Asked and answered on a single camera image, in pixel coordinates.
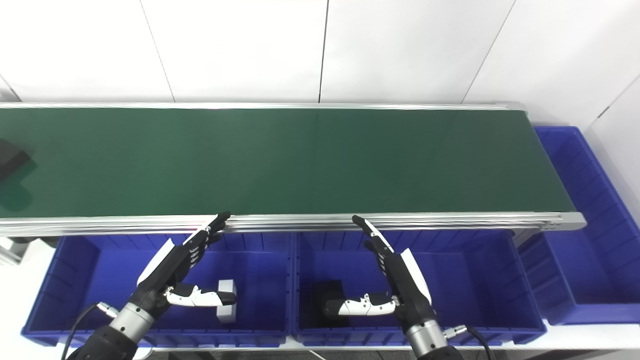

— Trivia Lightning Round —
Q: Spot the blue plastic bin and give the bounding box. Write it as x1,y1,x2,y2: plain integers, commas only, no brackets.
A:
290,230,547,348
21,232,296,349
517,126,640,327

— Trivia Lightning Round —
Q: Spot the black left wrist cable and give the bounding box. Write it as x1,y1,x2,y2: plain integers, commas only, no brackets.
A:
61,301,120,360

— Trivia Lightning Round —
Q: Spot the black block part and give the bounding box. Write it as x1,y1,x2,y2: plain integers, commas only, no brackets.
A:
312,280,351,328

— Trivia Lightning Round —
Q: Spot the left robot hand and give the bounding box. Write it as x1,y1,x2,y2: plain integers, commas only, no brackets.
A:
134,211,238,312

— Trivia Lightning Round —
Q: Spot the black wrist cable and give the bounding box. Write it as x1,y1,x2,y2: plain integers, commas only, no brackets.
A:
444,324,497,360
61,301,120,360

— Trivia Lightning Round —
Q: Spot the green conveyor belt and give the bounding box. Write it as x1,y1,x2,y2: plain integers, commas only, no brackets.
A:
0,102,587,238
0,107,578,219

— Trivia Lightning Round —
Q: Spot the black block with cylinder part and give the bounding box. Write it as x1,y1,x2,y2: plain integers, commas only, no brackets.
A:
0,139,32,183

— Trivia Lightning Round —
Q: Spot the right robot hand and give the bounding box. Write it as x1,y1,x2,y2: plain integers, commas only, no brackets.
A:
324,215,438,333

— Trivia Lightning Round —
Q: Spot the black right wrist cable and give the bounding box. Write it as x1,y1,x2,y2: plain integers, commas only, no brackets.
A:
444,324,497,360

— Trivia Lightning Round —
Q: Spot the white block part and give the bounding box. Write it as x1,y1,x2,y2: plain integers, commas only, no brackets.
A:
216,280,237,324

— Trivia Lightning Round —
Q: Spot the aluminium conveyor leg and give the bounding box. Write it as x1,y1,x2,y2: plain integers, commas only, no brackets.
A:
0,237,27,266

